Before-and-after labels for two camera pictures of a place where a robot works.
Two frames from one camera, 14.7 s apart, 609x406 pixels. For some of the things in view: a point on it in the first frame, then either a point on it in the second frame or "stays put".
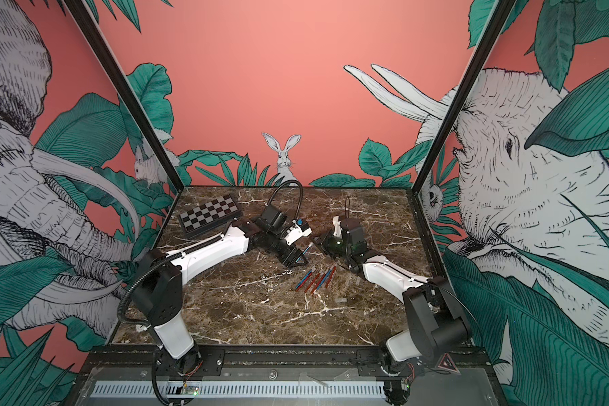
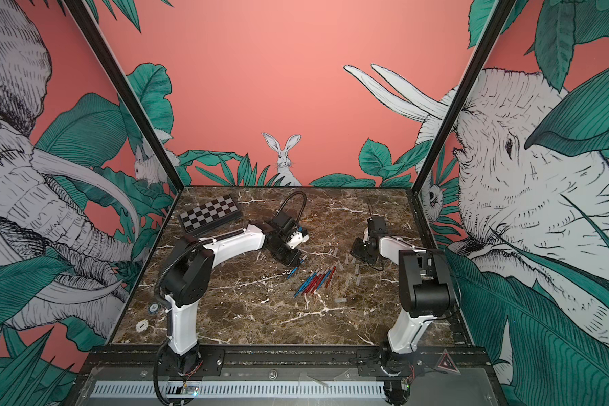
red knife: [318, 284] stays put
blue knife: [306, 249] -> [304, 285]
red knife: [310, 282] stays put
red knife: [334, 269] stays put
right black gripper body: [337, 248] -> [364, 250]
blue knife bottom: [324, 280] stays put
